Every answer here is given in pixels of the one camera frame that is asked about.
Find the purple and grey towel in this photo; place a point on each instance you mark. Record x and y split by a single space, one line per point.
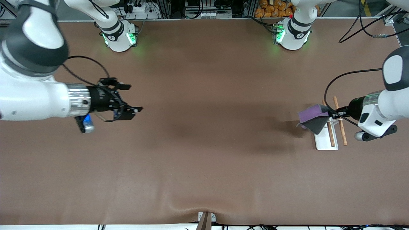
314 123

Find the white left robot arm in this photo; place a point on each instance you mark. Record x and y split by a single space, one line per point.
396 99

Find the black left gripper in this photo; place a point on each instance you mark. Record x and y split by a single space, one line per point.
354 108

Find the white power strip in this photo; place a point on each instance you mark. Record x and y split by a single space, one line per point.
140 9

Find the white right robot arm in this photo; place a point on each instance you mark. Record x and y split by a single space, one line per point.
28 99

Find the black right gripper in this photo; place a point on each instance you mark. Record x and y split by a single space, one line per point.
99 99

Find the grey metal mounting bracket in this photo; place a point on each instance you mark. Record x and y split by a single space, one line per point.
206 222

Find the aluminium frame profile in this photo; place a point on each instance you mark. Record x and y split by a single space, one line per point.
390 20

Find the white rack with wooden rods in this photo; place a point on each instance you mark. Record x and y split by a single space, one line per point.
324 142

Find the orange bagged goods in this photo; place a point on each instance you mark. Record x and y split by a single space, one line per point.
271 9

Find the brown table mat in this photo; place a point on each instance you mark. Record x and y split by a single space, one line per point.
204 143

